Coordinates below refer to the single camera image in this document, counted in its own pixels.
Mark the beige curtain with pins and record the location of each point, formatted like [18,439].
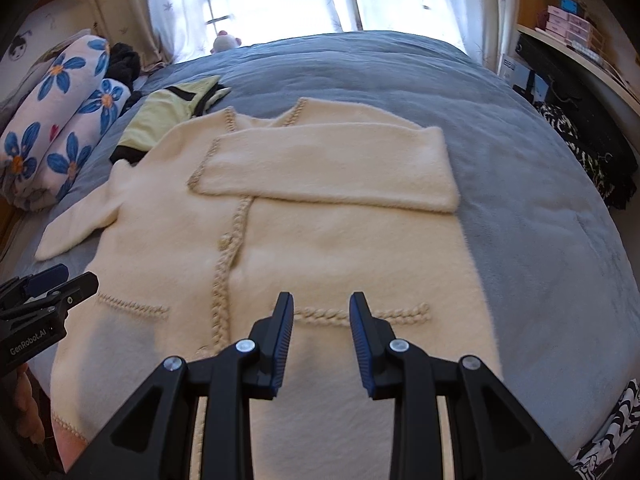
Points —
[127,10]

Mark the black clothing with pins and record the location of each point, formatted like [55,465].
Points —
[125,65]

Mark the stack of pink boxes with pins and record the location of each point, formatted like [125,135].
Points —
[570,27]

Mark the grey bed blanket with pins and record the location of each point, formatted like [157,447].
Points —
[525,220]

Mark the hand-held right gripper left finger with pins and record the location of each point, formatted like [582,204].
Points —
[283,340]

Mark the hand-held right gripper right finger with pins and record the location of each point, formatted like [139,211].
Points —
[360,340]

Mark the black and white swirl cloth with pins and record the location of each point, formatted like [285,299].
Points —
[615,435]

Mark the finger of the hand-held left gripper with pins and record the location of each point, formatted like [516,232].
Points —
[75,287]
[47,277]

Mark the cream fluffy cardigan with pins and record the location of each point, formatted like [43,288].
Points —
[320,220]

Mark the black and white patterned cloth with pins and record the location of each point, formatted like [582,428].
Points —
[585,150]

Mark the person's left hand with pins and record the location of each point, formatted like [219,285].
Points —
[31,400]

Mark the yellow-green jacket with black trim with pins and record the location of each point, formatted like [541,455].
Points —
[160,117]

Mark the rolled blue floral blanket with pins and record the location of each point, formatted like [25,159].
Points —
[55,120]

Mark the wooden shelf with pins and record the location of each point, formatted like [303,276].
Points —
[600,60]

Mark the black box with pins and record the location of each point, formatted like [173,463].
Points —
[532,62]

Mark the pink and white plush toy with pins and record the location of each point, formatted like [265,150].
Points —
[225,41]

